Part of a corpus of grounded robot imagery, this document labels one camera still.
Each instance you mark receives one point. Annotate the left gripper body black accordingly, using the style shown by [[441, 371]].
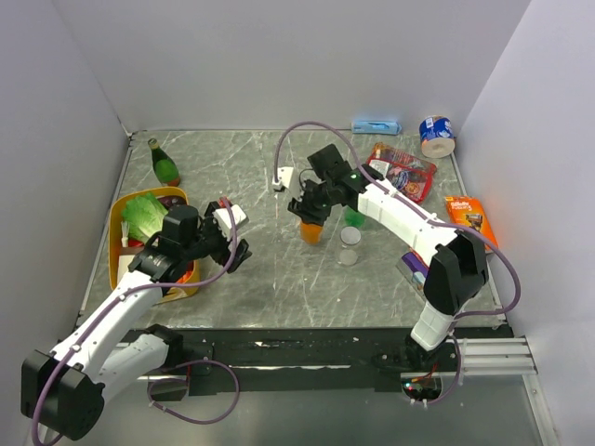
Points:
[[213, 242]]

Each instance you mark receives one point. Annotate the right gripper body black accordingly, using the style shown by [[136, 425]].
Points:
[[316, 197]]

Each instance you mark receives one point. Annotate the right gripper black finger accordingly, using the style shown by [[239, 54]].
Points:
[[295, 207], [315, 218]]

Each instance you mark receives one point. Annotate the orange juice bottle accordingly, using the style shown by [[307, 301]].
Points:
[[311, 233]]

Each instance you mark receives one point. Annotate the green plastic bottle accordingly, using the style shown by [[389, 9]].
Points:
[[353, 218]]

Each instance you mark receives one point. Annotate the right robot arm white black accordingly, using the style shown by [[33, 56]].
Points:
[[456, 259]]

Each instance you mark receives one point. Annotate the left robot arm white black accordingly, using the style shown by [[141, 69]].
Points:
[[67, 388]]

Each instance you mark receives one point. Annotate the dark green glass bottle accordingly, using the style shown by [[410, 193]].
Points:
[[163, 166]]

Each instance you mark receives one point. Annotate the orange fruit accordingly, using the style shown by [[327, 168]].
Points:
[[187, 276]]

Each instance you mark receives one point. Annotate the clear plastic lid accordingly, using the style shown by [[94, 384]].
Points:
[[347, 257]]

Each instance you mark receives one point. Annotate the purple eggplant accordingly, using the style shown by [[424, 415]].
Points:
[[170, 201]]

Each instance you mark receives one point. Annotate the green lettuce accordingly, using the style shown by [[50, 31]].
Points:
[[144, 216]]

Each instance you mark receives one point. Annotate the yellow plastic basket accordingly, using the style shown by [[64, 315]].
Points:
[[115, 246]]

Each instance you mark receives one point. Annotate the blue tissue pack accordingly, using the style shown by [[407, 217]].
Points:
[[375, 127]]

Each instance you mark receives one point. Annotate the red snack bag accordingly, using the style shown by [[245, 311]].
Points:
[[408, 174]]

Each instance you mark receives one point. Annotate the purple chocolate bar box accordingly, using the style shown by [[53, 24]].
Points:
[[414, 270]]

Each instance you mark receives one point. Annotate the toilet paper roll blue wrap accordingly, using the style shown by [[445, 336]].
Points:
[[437, 138]]

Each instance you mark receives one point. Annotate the orange razor package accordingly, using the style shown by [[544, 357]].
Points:
[[468, 211]]

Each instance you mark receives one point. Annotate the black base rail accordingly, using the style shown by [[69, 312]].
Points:
[[217, 360]]

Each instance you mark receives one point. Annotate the aluminium frame rail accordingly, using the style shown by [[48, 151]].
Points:
[[488, 357]]

